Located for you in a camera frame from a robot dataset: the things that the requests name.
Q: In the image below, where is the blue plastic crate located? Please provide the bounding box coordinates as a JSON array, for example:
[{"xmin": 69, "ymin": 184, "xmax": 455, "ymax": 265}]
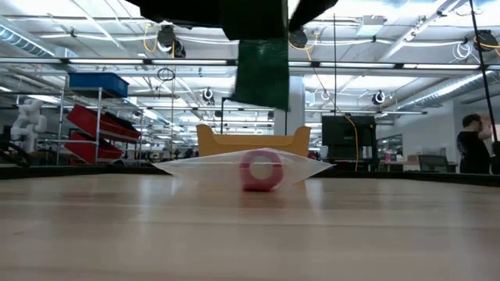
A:
[{"xmin": 68, "ymin": 72, "xmax": 130, "ymax": 99}]

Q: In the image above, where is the person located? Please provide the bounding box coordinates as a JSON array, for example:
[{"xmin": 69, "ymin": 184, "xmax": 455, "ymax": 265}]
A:
[{"xmin": 455, "ymin": 113, "xmax": 494, "ymax": 175}]

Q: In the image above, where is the black equipment box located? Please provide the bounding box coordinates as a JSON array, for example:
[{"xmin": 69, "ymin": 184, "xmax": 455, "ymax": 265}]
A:
[{"xmin": 320, "ymin": 114, "xmax": 378, "ymax": 172}]

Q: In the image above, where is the metal storage rack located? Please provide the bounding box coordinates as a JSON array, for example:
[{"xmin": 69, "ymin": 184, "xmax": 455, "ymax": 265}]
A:
[{"xmin": 55, "ymin": 73, "xmax": 145, "ymax": 167}]

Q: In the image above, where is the thin black vertical pole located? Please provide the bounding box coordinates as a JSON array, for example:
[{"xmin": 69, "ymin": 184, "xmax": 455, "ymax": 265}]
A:
[{"xmin": 333, "ymin": 11, "xmax": 338, "ymax": 116}]

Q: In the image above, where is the red plastic bin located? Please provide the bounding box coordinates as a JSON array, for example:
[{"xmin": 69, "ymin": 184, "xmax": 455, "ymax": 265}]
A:
[
  {"xmin": 64, "ymin": 131, "xmax": 125, "ymax": 165},
  {"xmin": 66, "ymin": 104, "xmax": 142, "ymax": 141}
]

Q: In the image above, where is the red elastic bandage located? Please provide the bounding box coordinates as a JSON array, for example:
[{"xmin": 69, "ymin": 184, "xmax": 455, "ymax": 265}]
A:
[{"xmin": 239, "ymin": 149, "xmax": 284, "ymax": 193}]

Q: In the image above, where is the dark green elastic bandage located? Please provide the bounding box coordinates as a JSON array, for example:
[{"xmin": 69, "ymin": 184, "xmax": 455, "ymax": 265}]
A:
[{"xmin": 230, "ymin": 37, "xmax": 291, "ymax": 112}]

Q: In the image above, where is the hanging yellow cable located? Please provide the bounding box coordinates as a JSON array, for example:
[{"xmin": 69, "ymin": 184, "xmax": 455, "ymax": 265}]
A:
[{"xmin": 287, "ymin": 33, "xmax": 360, "ymax": 173}]

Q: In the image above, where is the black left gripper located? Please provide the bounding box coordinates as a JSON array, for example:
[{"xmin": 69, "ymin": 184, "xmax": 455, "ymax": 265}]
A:
[{"xmin": 124, "ymin": 0, "xmax": 288, "ymax": 41}]

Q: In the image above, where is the long ceiling light strip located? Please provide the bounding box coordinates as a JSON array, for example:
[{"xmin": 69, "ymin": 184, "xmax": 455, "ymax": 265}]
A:
[{"xmin": 0, "ymin": 56, "xmax": 500, "ymax": 72}]

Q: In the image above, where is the yellow plastic bin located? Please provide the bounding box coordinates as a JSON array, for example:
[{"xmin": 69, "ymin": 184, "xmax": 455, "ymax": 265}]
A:
[{"xmin": 195, "ymin": 123, "xmax": 312, "ymax": 158}]

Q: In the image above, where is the clear plastic zip bag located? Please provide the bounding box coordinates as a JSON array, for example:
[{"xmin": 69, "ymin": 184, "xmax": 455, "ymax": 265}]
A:
[{"xmin": 152, "ymin": 147, "xmax": 335, "ymax": 187}]

